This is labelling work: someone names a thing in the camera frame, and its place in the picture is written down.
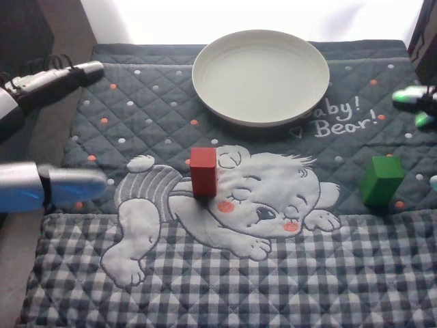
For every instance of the red rectangular wooden block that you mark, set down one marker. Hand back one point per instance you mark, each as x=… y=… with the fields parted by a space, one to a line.
x=203 y=174

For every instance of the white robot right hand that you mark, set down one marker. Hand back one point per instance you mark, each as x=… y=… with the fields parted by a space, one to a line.
x=68 y=188

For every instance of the grey quilt with printed bear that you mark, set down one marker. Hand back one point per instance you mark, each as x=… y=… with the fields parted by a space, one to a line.
x=218 y=273

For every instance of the green rectangular wooden block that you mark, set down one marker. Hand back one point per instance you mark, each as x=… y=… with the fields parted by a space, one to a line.
x=380 y=184

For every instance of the dark brown background post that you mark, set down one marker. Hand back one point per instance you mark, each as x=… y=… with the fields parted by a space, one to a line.
x=425 y=37

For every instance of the round white plate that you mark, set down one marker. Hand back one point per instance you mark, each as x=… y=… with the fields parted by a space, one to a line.
x=261 y=78

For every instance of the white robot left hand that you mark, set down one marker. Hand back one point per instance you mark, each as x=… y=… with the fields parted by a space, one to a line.
x=408 y=95

